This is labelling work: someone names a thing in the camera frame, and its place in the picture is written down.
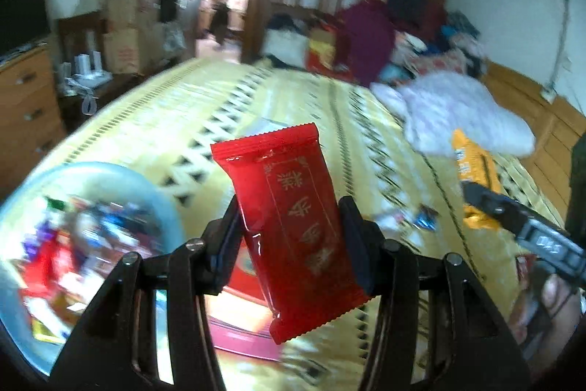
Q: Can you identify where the wall cable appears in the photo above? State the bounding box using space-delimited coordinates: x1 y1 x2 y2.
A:
549 0 573 94

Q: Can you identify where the white router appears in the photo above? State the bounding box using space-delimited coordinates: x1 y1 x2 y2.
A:
64 49 113 87

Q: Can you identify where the blue snack packet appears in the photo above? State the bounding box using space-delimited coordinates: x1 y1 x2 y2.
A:
412 208 440 231

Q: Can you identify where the black television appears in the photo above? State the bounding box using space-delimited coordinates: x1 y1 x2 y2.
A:
0 0 52 57

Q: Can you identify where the white bag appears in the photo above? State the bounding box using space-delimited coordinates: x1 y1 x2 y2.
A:
263 27 309 69

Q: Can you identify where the person's right hand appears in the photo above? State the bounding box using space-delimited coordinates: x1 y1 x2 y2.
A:
541 274 582 321

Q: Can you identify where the small cardboard box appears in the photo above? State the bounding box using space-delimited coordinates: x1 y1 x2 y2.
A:
107 0 138 32

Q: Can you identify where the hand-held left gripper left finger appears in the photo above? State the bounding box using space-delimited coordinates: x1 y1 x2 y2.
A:
48 194 243 391

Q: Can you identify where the pile of clothes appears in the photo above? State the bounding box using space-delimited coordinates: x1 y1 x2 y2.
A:
385 0 486 80

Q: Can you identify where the red yellow carton box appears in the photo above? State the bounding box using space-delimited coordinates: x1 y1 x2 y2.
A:
224 242 275 330

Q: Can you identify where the dark wooden chair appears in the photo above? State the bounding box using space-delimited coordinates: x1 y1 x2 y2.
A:
57 11 106 66

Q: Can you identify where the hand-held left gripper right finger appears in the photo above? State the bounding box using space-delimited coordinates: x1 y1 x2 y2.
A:
338 195 532 391

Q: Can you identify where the maroon garment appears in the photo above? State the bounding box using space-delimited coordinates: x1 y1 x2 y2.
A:
336 0 397 87

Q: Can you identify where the red gold gift box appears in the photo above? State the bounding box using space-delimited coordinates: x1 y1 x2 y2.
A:
306 25 349 75

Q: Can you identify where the orange snack packet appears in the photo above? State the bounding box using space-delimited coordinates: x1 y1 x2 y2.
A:
451 129 504 231

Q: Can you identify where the large cardboard box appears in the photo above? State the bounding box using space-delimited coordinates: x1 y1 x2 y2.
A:
103 27 140 75

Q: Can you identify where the floral pink pillow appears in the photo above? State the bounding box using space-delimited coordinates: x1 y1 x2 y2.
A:
371 70 536 156

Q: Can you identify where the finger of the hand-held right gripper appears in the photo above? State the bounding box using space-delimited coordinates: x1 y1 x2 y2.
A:
460 180 527 238

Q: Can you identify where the clear glass bowl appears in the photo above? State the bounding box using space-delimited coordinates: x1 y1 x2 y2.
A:
0 162 186 376

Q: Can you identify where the wooden headboard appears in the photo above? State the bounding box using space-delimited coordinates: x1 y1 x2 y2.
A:
483 61 586 227

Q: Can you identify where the red snack packet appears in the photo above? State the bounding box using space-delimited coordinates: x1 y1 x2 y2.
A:
211 123 371 345

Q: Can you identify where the pile of assorted snack packets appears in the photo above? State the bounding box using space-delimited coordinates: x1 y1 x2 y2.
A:
18 196 166 343

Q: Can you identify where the wooden dresser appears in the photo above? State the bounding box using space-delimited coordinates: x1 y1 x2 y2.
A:
0 45 65 199

